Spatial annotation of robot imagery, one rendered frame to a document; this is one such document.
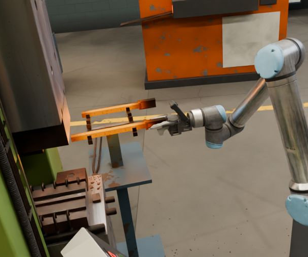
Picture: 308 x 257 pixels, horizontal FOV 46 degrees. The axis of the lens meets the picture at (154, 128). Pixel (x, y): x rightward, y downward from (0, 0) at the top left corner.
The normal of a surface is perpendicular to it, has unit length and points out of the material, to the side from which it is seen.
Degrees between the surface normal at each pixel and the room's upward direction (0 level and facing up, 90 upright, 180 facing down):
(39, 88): 90
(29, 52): 90
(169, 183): 0
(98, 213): 0
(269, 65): 83
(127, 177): 0
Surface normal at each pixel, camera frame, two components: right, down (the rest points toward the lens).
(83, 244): -0.49, -0.59
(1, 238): 0.18, 0.44
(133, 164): -0.10, -0.88
